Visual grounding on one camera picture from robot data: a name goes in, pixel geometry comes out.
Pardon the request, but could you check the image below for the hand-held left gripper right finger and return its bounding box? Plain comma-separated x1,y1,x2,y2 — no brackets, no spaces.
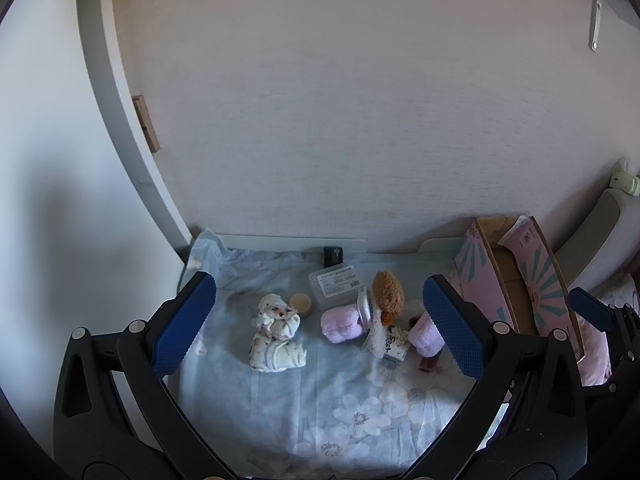
402,274,588,480

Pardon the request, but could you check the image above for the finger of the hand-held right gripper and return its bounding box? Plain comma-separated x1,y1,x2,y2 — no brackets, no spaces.
569,286,617,333

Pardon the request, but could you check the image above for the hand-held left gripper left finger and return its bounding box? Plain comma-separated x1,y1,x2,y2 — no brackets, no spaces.
52,271,236,480

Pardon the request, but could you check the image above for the pink printed cardboard box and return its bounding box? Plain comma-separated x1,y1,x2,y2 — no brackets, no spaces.
454,215,586,363

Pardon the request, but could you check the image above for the pink fluffy roll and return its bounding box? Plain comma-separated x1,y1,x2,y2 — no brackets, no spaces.
320,306,365,345
407,312,446,353

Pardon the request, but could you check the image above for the pink cloth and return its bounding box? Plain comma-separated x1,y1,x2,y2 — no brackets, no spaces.
579,270,640,387

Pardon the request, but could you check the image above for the white printed packet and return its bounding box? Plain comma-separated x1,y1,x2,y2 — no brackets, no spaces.
362,322,412,362

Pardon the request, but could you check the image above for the brown teddy bear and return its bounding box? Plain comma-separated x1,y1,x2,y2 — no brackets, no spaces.
370,271,405,326

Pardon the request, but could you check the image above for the beige chair back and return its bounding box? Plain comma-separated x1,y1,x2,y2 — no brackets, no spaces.
554,189,640,292

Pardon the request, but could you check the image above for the white printed baby sock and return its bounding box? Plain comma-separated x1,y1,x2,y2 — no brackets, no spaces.
256,294,302,343
248,332,307,373

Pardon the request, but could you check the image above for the clear plastic labelled box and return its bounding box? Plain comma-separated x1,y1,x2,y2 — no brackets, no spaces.
308,263,368,311

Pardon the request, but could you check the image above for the blue floral cloth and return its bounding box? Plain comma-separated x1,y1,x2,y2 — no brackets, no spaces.
177,229,506,478

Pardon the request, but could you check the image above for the grey trim strip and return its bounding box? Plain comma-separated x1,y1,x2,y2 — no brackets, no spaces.
75,0,193,261

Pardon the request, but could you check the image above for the wooden wall block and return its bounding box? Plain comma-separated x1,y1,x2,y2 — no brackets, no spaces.
131,94,161,153

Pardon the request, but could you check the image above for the white wall bracket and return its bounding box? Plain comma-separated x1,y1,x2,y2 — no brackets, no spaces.
589,0,626,53

